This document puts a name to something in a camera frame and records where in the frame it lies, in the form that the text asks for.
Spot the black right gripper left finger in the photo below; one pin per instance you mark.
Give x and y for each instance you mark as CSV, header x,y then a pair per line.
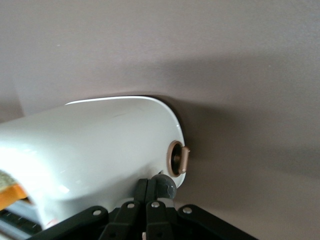
x,y
125,217

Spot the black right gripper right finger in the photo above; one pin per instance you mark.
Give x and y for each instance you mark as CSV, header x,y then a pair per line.
x,y
157,220

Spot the grey toaster lever knob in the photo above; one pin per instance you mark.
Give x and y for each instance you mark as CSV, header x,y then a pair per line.
x,y
166,186

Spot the white two-slot toaster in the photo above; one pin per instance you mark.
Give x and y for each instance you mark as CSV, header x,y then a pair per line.
x,y
100,150

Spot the bread slice orange crust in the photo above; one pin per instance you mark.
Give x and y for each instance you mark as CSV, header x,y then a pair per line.
x,y
10,192

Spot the brown table mat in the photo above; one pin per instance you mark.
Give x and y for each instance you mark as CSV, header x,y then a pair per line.
x,y
225,62

